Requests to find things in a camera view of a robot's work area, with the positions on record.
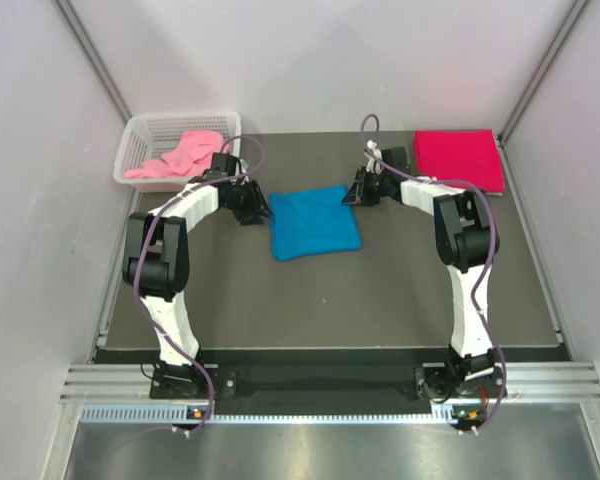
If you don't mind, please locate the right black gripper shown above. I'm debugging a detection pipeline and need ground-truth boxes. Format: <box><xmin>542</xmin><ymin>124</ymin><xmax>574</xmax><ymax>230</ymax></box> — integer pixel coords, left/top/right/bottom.
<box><xmin>342</xmin><ymin>167</ymin><xmax>392</xmax><ymax>207</ymax></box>

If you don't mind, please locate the folded red t shirt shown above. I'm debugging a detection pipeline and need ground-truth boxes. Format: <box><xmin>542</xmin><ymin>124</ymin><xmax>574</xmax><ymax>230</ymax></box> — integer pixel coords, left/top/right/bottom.
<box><xmin>413</xmin><ymin>130</ymin><xmax>505</xmax><ymax>195</ymax></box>

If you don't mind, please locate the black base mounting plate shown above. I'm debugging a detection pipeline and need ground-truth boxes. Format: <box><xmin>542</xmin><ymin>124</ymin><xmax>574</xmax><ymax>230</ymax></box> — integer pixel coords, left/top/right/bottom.
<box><xmin>149</xmin><ymin>347</ymin><xmax>503</xmax><ymax>416</ymax></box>

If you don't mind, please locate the pink t shirt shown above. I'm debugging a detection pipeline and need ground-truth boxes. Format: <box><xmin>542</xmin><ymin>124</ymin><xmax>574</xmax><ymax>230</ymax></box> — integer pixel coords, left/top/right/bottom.
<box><xmin>124</xmin><ymin>130</ymin><xmax>224</xmax><ymax>180</ymax></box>

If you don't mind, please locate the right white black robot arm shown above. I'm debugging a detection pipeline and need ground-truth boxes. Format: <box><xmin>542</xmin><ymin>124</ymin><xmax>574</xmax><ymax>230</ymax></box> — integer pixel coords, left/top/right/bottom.
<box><xmin>342</xmin><ymin>140</ymin><xmax>499</xmax><ymax>403</ymax></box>

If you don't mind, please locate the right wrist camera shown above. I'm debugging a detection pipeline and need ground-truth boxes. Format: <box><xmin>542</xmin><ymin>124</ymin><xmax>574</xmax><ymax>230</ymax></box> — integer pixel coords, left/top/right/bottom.
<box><xmin>364</xmin><ymin>140</ymin><xmax>383</xmax><ymax>175</ymax></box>

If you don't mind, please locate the white plastic basket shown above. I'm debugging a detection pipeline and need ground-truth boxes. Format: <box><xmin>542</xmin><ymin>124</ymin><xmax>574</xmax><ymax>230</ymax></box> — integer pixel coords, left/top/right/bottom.
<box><xmin>113</xmin><ymin>111</ymin><xmax>242</xmax><ymax>193</ymax></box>

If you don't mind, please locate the slotted grey cable duct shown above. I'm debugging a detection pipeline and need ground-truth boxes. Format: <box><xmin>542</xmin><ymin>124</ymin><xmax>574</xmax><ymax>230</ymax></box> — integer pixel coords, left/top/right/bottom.
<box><xmin>80</xmin><ymin>404</ymin><xmax>483</xmax><ymax>426</ymax></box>

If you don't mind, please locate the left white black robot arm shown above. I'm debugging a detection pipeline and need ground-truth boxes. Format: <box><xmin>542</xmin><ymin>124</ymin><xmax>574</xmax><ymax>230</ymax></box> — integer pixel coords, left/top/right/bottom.
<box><xmin>122</xmin><ymin>153</ymin><xmax>273</xmax><ymax>399</ymax></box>

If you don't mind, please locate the blue t shirt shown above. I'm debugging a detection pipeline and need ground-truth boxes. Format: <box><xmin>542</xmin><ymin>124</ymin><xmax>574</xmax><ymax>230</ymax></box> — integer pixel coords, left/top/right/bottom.
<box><xmin>269</xmin><ymin>185</ymin><xmax>361</xmax><ymax>262</ymax></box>

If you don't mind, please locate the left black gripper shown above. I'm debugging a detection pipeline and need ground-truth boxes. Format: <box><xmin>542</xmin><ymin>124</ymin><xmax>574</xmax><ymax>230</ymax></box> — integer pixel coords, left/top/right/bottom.
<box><xmin>224</xmin><ymin>177</ymin><xmax>274</xmax><ymax>225</ymax></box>

